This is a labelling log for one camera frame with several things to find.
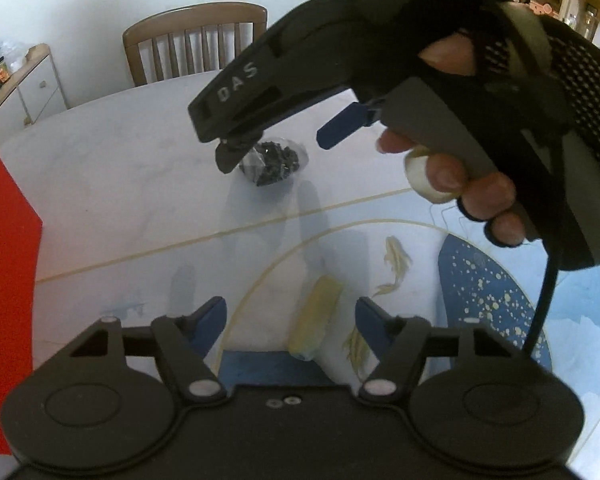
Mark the brown wooden dining chair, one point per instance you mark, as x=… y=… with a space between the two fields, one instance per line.
x=180 y=17

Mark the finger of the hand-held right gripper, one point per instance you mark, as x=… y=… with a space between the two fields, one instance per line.
x=341 y=127
x=226 y=156

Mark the white sideboard cabinet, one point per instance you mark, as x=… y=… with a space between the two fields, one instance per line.
x=40 y=85

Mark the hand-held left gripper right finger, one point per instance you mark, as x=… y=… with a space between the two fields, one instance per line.
x=371 y=326

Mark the yellow sponge roll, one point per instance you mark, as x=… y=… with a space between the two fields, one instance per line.
x=315 y=316

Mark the red cardboard box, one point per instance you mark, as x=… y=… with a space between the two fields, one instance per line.
x=5 y=260

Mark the bag of black beads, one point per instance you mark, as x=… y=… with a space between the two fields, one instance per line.
x=276 y=160

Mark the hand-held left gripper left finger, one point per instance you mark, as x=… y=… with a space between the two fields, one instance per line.
x=210 y=321

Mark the person's right hand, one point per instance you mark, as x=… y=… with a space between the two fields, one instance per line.
x=570 y=110

